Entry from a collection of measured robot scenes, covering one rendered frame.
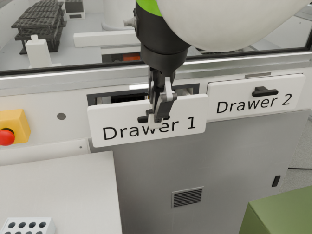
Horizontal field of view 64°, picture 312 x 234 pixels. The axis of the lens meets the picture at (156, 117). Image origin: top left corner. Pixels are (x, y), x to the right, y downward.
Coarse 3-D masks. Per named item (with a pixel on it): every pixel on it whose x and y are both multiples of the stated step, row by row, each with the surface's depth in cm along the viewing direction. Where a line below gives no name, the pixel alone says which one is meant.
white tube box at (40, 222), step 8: (8, 224) 47; (16, 224) 47; (24, 224) 48; (32, 224) 48; (40, 224) 47; (48, 224) 47; (0, 232) 45; (8, 232) 46; (16, 232) 46; (24, 232) 46; (32, 232) 46; (40, 232) 46; (48, 232) 46
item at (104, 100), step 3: (177, 90) 76; (180, 90) 73; (183, 90) 71; (186, 90) 71; (177, 93) 77; (180, 93) 74; (183, 93) 71; (186, 93) 69; (189, 93) 69; (177, 96) 77; (96, 99) 70; (99, 99) 66; (102, 99) 78; (105, 99) 78; (108, 99) 78; (96, 102) 69; (99, 102) 65; (102, 102) 77; (105, 102) 77; (108, 102) 77
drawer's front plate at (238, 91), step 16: (240, 80) 68; (256, 80) 68; (272, 80) 69; (288, 80) 70; (304, 80) 71; (208, 96) 68; (224, 96) 68; (240, 96) 70; (272, 96) 72; (288, 96) 73; (208, 112) 70; (224, 112) 71; (240, 112) 73; (256, 112) 74
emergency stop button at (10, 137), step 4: (0, 132) 54; (4, 132) 54; (8, 132) 55; (0, 136) 54; (4, 136) 54; (8, 136) 55; (12, 136) 55; (0, 140) 55; (4, 140) 55; (8, 140) 55; (12, 140) 56; (0, 144) 55; (4, 144) 56; (8, 144) 56
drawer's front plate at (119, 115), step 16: (192, 96) 61; (96, 112) 56; (112, 112) 57; (128, 112) 58; (144, 112) 59; (176, 112) 61; (192, 112) 62; (96, 128) 59; (128, 128) 61; (144, 128) 62; (176, 128) 64; (96, 144) 61; (112, 144) 62
